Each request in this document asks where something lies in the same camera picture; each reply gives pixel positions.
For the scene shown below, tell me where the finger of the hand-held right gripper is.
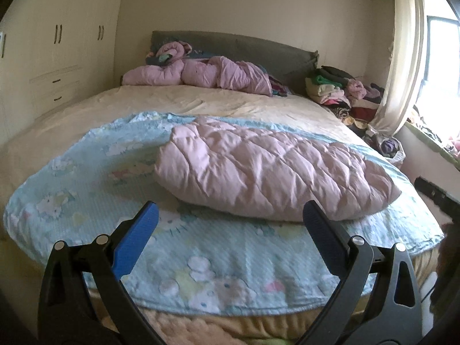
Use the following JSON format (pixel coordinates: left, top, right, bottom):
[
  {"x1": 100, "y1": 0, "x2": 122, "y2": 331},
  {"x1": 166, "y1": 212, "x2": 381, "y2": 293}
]
[{"x1": 414, "y1": 175, "x2": 460, "y2": 224}]

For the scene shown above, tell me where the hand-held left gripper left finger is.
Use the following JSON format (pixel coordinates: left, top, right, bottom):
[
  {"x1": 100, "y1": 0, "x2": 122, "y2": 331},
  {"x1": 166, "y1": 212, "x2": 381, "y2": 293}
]
[{"x1": 37, "y1": 200, "x2": 160, "y2": 345}]

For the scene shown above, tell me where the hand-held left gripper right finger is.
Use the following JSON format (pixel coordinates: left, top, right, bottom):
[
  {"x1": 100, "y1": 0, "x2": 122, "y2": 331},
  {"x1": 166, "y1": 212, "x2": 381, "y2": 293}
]
[{"x1": 302, "y1": 200, "x2": 422, "y2": 345}]

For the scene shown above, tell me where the pink quilted coat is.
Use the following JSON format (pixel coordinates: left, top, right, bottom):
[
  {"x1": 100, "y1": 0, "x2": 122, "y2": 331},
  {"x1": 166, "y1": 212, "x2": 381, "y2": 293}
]
[{"x1": 154, "y1": 117, "x2": 402, "y2": 222}]

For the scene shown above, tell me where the pile of folded clothes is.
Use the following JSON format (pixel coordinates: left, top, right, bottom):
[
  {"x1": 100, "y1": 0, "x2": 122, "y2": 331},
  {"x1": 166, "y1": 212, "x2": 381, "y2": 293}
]
[{"x1": 305, "y1": 65, "x2": 387, "y2": 130}]

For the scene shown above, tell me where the blue cartoon printed blanket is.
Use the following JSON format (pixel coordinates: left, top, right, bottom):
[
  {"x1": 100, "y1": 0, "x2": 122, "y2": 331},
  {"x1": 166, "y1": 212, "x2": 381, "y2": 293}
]
[{"x1": 3, "y1": 111, "x2": 446, "y2": 317}]

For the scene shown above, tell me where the purple cloth bundle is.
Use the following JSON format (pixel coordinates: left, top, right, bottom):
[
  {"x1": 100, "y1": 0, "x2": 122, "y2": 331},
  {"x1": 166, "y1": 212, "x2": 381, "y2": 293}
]
[{"x1": 365, "y1": 129, "x2": 407, "y2": 168}]

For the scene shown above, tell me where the window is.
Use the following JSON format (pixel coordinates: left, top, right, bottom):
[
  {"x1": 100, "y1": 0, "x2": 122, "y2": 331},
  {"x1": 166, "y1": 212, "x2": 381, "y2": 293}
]
[{"x1": 413, "y1": 14, "x2": 460, "y2": 166}]

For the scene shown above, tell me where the bed with cream sheet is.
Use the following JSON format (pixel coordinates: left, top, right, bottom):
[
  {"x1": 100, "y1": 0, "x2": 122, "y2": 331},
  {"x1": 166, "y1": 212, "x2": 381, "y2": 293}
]
[{"x1": 0, "y1": 84, "x2": 450, "y2": 345}]

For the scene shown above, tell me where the cream curtain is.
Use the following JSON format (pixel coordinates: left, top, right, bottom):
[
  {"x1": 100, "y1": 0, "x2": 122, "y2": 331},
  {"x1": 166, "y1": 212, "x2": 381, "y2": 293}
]
[{"x1": 367, "y1": 0, "x2": 426, "y2": 137}]

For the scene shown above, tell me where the colourful patterned cloth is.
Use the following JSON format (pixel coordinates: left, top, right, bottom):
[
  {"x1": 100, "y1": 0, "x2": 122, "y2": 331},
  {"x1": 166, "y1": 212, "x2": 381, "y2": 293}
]
[{"x1": 269, "y1": 75, "x2": 293, "y2": 97}]

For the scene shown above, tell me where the crumpled pink quilted garment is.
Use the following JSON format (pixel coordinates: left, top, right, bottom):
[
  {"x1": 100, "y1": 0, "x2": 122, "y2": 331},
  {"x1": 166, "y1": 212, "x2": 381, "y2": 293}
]
[{"x1": 121, "y1": 41, "x2": 274, "y2": 97}]

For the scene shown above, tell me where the grey padded headboard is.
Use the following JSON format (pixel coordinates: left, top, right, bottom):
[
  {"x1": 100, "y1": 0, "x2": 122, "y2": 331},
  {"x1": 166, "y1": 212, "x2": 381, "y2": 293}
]
[{"x1": 150, "y1": 30, "x2": 320, "y2": 96}]

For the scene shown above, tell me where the cream wardrobe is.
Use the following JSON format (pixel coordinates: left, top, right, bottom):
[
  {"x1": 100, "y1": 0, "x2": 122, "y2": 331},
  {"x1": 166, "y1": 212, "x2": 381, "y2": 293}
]
[{"x1": 0, "y1": 0, "x2": 126, "y2": 144}]

